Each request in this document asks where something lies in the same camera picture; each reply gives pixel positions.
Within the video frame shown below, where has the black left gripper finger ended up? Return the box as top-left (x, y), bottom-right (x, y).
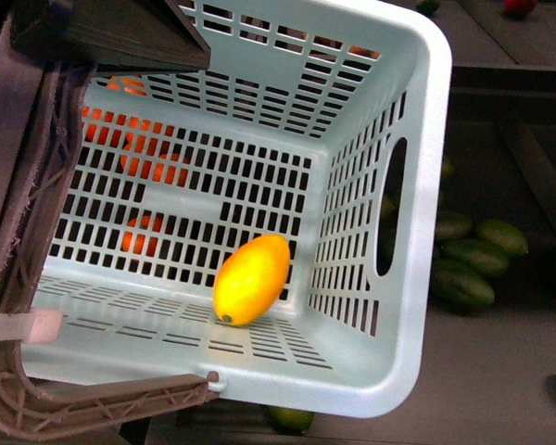
top-left (10, 0), bottom-right (211, 76)

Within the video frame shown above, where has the yellow mango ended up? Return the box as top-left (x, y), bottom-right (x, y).
top-left (212, 234), bottom-right (290, 325)

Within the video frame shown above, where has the green avocado under basket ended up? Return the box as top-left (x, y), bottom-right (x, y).
top-left (267, 406), bottom-right (315, 434)

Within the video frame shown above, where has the white zip tie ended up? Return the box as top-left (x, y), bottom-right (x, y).
top-left (0, 307), bottom-right (64, 344)

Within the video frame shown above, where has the green avocado on shelf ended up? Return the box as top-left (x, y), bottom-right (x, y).
top-left (429, 259), bottom-right (496, 312)

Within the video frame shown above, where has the light blue plastic basket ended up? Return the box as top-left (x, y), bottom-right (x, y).
top-left (22, 1), bottom-right (451, 418)

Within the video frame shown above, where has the brown basket handle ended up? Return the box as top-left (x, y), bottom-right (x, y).
top-left (0, 12), bottom-right (218, 441)

